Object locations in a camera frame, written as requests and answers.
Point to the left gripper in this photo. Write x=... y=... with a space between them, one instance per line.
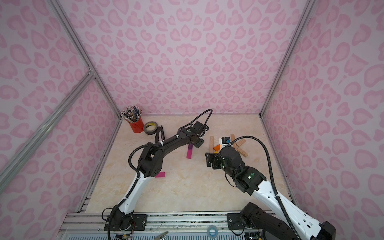
x=195 y=139

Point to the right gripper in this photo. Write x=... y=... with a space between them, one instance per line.
x=214 y=159

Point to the magenta block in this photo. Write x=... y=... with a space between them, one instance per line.
x=161 y=175
x=189 y=154

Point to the wooden block top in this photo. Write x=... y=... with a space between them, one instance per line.
x=211 y=146

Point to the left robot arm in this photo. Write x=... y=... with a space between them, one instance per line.
x=147 y=162

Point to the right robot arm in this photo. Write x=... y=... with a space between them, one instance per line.
x=289 y=222

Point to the black stapler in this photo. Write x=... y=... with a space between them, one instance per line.
x=160 y=135

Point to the black tape roll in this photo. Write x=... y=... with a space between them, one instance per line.
x=150 y=128

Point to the red pencil cup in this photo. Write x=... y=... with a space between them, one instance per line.
x=138 y=126

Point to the bundle of coloured pencils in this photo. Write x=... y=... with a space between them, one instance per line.
x=132 y=114

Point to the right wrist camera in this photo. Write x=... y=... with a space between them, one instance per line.
x=224 y=141

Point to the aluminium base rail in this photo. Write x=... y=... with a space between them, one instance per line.
x=162 y=226

